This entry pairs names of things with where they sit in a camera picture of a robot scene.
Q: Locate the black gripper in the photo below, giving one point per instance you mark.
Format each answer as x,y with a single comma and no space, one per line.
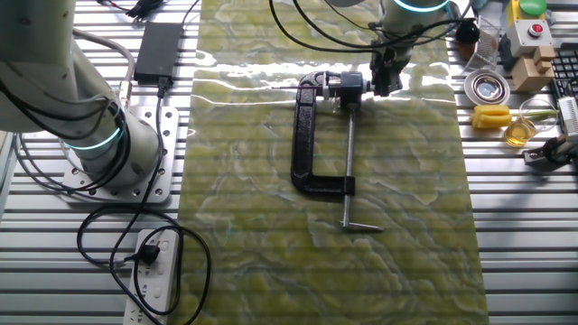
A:
386,61

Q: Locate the black crank pencil sharpener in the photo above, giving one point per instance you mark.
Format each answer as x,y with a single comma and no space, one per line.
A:
350,88

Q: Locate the black C-clamp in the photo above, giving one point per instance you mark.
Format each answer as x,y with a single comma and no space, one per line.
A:
302,135

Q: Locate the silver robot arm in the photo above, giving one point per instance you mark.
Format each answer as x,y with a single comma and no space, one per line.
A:
36,67

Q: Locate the brown round object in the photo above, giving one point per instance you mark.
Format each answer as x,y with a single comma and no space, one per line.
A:
467,38

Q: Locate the white tape roll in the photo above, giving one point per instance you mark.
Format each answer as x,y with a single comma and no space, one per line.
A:
487,86

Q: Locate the clear mesh container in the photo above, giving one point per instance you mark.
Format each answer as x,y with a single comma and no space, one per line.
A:
485,49

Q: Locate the yellow sponge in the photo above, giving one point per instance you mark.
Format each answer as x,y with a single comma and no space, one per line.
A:
492,116

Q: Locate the glass beaker yellow liquid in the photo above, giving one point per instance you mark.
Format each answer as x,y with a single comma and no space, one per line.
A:
524,131

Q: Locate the wooden blocks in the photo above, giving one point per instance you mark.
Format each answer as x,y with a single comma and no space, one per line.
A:
533,72

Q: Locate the red emergency stop box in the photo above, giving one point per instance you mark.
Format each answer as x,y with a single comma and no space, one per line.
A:
528,36

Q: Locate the yellow box green button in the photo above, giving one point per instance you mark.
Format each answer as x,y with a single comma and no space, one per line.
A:
530,9

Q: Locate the green marble pattern mat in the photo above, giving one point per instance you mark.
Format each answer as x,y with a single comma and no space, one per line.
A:
316,248

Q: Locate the black keyboard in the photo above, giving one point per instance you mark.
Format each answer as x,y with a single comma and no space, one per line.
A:
566,67

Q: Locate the black power adapter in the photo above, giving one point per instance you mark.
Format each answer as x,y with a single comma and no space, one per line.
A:
158,49

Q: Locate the white power strip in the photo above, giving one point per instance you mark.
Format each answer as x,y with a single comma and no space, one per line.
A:
155,289

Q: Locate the small grey camera stand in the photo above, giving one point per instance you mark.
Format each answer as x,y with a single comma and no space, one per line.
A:
553,153

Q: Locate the silver depth camera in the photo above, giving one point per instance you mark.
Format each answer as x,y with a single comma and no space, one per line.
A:
570,117

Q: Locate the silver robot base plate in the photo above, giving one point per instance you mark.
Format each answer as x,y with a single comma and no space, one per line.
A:
153,135

